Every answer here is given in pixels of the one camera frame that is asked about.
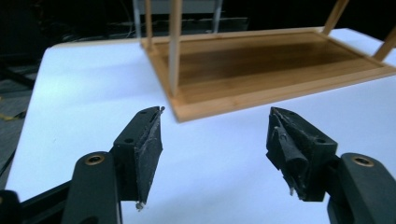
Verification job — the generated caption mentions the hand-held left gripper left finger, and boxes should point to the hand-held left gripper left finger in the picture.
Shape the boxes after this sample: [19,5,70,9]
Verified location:
[111,105,166,213]

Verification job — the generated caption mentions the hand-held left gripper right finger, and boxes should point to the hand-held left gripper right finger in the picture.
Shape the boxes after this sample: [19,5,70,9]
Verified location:
[265,106,339,203]

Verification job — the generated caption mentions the three-tier wooden shoe rack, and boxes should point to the three-tier wooden shoe rack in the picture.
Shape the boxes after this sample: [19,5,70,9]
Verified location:
[139,0,396,123]

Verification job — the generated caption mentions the yellow floor tape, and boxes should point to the yellow floor tape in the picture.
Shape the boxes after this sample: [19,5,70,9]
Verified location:
[0,111,26,122]

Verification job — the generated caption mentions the grey metal post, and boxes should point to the grey metal post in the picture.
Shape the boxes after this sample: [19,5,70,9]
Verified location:
[133,0,142,39]
[214,0,224,34]

